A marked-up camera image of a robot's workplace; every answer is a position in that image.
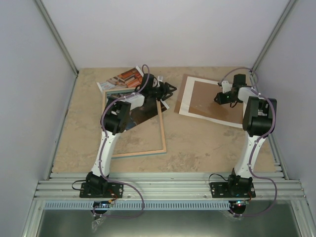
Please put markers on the wooden teal picture frame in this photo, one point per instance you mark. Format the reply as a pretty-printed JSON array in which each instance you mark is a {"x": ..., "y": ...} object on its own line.
[{"x": 145, "y": 118}]

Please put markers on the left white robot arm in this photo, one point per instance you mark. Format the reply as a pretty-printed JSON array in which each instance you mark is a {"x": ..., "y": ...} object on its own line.
[{"x": 100, "y": 171}]

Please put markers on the clear acrylic sheet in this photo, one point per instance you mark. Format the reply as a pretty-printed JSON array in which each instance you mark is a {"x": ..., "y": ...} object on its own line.
[{"x": 220, "y": 112}]

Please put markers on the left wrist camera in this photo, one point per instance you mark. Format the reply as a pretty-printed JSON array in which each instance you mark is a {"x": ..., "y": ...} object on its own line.
[{"x": 159, "y": 79}]

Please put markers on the aluminium rail beam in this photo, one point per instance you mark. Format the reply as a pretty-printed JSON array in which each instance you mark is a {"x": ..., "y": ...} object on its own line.
[{"x": 168, "y": 186}]

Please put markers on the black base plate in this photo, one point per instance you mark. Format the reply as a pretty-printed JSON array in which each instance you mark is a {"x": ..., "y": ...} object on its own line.
[
  {"x": 226, "y": 190},
  {"x": 107, "y": 190}
]

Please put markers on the cat and books photo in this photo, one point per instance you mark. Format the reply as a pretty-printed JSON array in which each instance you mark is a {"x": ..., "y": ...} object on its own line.
[{"x": 127, "y": 89}]

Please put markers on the brown cardboard backing board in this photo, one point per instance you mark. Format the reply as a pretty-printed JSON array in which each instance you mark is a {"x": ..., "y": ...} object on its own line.
[{"x": 209, "y": 103}]

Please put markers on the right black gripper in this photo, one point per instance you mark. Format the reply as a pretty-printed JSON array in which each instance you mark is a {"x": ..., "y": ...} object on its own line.
[{"x": 220, "y": 100}]

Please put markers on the circuit board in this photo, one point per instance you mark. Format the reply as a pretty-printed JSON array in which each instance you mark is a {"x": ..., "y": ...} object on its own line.
[
  {"x": 240, "y": 202},
  {"x": 104, "y": 204}
]

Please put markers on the aluminium corner post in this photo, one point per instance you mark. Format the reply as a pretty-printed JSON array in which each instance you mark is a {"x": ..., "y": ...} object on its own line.
[
  {"x": 51, "y": 26},
  {"x": 275, "y": 32}
]

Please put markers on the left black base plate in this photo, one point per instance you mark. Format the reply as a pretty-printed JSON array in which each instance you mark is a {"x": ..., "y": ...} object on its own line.
[{"x": 107, "y": 190}]

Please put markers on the left circuit board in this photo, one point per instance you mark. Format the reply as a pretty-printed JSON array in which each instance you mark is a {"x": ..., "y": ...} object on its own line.
[{"x": 104, "y": 204}]

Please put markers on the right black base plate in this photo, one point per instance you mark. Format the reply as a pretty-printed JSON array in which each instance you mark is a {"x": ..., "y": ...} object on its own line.
[{"x": 226, "y": 190}]

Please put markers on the right aluminium corner post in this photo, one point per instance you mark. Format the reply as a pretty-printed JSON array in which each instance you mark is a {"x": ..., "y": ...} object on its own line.
[{"x": 275, "y": 32}]

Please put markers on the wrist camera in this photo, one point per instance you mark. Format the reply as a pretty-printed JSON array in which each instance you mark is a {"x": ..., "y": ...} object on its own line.
[
  {"x": 226, "y": 86},
  {"x": 159, "y": 79}
]

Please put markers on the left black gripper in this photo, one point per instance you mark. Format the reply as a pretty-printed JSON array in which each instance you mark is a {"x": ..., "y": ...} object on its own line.
[{"x": 163, "y": 91}]

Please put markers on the right circuit board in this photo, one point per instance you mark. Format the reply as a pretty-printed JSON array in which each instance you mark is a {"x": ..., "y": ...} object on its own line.
[{"x": 240, "y": 202}]

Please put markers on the clear plastic bag scrap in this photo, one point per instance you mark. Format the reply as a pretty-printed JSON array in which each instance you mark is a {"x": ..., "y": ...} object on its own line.
[{"x": 97, "y": 222}]

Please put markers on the white passe-partout mat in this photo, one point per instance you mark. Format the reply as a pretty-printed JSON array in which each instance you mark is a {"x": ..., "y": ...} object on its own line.
[{"x": 192, "y": 103}]

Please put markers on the grey slotted cable duct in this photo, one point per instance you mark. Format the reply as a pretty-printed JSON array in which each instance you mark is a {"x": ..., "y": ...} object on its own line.
[{"x": 137, "y": 205}]

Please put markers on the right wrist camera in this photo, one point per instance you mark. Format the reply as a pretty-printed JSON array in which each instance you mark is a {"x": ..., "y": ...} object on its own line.
[{"x": 226, "y": 86}]

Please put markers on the left aluminium corner post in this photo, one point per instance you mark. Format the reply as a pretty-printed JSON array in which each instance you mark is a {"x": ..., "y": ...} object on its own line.
[{"x": 51, "y": 26}]

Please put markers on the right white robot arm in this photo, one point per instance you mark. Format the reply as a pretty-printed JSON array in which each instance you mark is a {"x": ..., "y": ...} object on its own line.
[{"x": 258, "y": 122}]

